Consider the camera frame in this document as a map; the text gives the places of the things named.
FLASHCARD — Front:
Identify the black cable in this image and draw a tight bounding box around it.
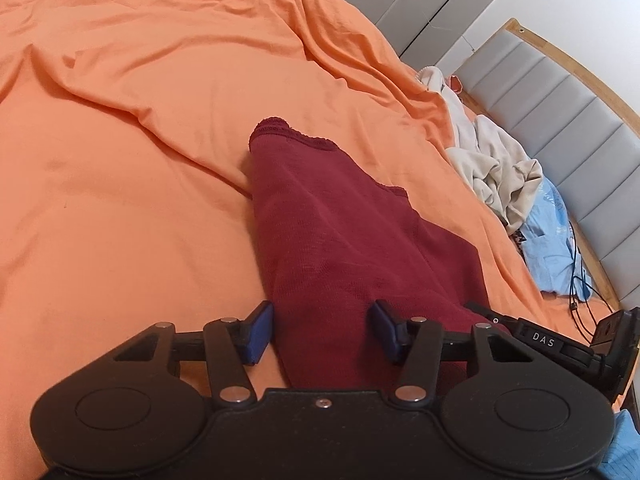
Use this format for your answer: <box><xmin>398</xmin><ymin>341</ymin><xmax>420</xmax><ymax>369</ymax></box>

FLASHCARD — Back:
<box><xmin>566</xmin><ymin>217</ymin><xmax>617</xmax><ymax>347</ymax></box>

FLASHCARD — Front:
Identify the cream white cloth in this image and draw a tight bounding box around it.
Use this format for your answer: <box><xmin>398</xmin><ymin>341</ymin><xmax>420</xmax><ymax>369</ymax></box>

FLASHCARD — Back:
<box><xmin>416</xmin><ymin>66</ymin><xmax>545</xmax><ymax>235</ymax></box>

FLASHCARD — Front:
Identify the grey padded headboard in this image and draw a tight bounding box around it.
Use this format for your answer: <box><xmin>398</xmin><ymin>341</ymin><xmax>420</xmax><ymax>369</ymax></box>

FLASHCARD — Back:
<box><xmin>452</xmin><ymin>17</ymin><xmax>640</xmax><ymax>311</ymax></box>

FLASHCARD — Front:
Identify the grey wardrobe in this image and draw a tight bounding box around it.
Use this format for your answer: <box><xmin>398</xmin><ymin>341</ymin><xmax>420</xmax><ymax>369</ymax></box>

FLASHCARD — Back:
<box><xmin>310</xmin><ymin>0</ymin><xmax>532</xmax><ymax>77</ymax></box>

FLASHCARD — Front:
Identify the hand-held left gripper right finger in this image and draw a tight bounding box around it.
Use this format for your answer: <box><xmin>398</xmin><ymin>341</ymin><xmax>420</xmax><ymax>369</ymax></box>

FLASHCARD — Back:
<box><xmin>367</xmin><ymin>299</ymin><xmax>537</xmax><ymax>406</ymax></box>

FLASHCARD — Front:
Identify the light blue cloth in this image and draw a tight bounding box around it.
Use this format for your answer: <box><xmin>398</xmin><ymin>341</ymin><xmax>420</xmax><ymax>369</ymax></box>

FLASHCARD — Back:
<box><xmin>602</xmin><ymin>409</ymin><xmax>640</xmax><ymax>480</ymax></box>
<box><xmin>515</xmin><ymin>175</ymin><xmax>596</xmax><ymax>297</ymax></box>

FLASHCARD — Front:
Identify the maroon long-sleeve sweater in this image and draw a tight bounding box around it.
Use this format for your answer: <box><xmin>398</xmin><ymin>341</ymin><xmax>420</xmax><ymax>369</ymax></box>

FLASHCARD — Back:
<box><xmin>246</xmin><ymin>116</ymin><xmax>497</xmax><ymax>391</ymax></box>

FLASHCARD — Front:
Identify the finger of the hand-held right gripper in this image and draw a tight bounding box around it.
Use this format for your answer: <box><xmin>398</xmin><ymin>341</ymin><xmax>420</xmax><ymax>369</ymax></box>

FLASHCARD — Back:
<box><xmin>465</xmin><ymin>301</ymin><xmax>516</xmax><ymax>335</ymax></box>

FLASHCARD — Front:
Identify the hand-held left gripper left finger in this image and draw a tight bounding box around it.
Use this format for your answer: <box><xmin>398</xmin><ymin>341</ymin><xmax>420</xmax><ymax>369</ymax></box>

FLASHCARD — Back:
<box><xmin>113</xmin><ymin>300</ymin><xmax>276</xmax><ymax>406</ymax></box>

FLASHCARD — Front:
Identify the orange bed sheet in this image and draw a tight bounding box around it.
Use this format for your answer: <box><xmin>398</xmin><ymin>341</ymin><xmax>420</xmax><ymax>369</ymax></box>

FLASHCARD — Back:
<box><xmin>0</xmin><ymin>0</ymin><xmax>628</xmax><ymax>480</ymax></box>

